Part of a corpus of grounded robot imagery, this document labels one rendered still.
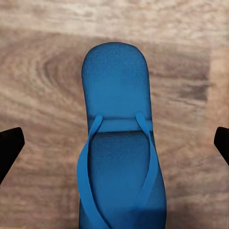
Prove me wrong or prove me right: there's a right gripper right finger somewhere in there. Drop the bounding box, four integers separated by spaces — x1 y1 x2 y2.
214 127 229 165

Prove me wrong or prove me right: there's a sandal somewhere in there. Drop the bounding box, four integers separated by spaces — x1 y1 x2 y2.
76 42 167 229

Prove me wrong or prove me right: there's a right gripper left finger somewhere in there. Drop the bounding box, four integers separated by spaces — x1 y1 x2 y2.
0 127 25 183

